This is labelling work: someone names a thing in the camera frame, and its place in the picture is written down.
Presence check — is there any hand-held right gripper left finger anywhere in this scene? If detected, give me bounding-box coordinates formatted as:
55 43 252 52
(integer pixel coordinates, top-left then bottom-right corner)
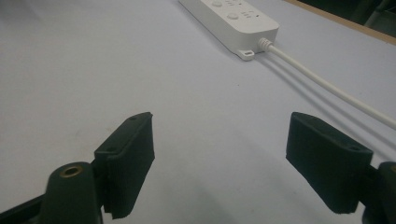
92 111 156 220

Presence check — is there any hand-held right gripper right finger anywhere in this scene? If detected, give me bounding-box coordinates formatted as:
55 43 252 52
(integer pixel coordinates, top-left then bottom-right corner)
285 111 375 215

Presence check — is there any white power strip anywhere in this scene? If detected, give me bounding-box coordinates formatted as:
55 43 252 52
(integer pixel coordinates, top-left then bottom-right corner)
178 0 280 62

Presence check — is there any white power strip cable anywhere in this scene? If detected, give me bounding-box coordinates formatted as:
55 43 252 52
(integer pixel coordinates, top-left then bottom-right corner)
258 37 396 131

